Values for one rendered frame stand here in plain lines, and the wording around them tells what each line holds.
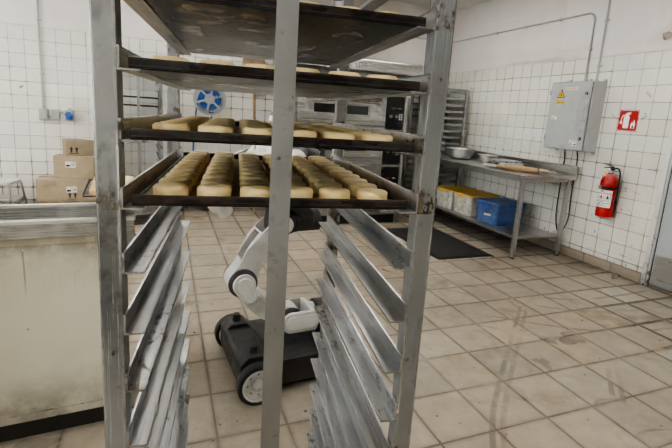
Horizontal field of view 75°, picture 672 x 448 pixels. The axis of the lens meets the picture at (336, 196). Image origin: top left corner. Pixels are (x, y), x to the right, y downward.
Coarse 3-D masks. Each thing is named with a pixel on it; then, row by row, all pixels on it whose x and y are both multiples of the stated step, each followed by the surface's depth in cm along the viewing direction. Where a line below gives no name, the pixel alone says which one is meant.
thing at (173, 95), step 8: (168, 48) 111; (176, 56) 111; (168, 88) 112; (168, 96) 113; (176, 96) 113; (168, 104) 113; (176, 104) 113; (168, 112) 113; (176, 112) 114; (168, 144) 115; (176, 144) 115; (168, 152) 115; (168, 232) 119
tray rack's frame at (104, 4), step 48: (96, 0) 53; (288, 0) 58; (432, 0) 64; (96, 48) 54; (288, 48) 59; (432, 48) 63; (96, 96) 55; (288, 96) 60; (432, 96) 64; (96, 144) 56; (288, 144) 62; (432, 144) 66; (96, 192) 57; (288, 192) 63; (432, 192) 67
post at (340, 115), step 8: (344, 0) 118; (352, 0) 118; (336, 104) 123; (344, 104) 123; (336, 112) 123; (344, 112) 123; (336, 120) 123; (344, 120) 124; (336, 152) 125; (336, 216) 129; (328, 240) 130; (336, 248) 131; (336, 256) 131
